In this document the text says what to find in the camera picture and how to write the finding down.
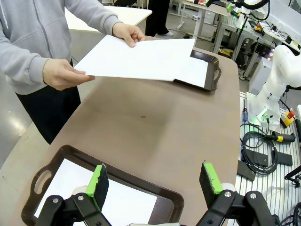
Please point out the person in grey hoodie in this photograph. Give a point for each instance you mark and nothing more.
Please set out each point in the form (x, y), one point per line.
(30, 28)

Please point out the person's right forearm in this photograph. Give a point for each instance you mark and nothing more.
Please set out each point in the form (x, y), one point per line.
(21, 66)

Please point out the black handheld enabling device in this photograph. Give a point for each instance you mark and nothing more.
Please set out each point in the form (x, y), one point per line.
(282, 137)

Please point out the grey height adjustable desk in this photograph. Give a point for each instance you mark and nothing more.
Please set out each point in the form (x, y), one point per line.
(200, 7)

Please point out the person's left forearm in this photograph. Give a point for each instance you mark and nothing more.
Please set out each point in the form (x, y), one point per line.
(94, 14)

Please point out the white table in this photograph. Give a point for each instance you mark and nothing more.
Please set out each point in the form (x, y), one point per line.
(131, 15)

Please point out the person's right hand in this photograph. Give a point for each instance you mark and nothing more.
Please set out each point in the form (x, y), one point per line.
(61, 74)

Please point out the black camera stand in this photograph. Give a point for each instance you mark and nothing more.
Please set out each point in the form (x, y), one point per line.
(292, 176)

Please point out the person in black clothes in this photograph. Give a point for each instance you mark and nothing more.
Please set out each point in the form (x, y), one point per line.
(157, 16)

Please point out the aluminium slotted base plate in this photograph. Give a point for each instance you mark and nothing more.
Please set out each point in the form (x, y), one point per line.
(270, 188)

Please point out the person's left hand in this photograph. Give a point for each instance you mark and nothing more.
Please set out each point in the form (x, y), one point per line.
(127, 31)

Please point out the white A4 paper sheet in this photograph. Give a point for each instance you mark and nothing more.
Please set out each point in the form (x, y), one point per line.
(127, 204)
(195, 73)

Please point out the metal frame rack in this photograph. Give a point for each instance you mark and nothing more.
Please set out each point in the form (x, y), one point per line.
(235, 37)

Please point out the yellow emergency stop button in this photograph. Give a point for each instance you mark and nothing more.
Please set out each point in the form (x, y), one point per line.
(288, 117)

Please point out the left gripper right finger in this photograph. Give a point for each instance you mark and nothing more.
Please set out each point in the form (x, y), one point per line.
(211, 183)

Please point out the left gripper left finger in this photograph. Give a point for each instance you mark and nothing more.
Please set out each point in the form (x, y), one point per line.
(98, 186)

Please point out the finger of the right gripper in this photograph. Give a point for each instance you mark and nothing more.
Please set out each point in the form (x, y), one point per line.
(208, 2)
(229, 6)

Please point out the brown plastic tray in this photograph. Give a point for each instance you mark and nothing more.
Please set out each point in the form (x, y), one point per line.
(211, 70)
(122, 177)

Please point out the black flat plate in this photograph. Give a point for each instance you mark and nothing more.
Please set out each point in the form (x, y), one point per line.
(245, 171)
(284, 159)

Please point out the white A4 paper stack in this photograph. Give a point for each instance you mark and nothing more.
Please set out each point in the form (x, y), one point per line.
(141, 58)

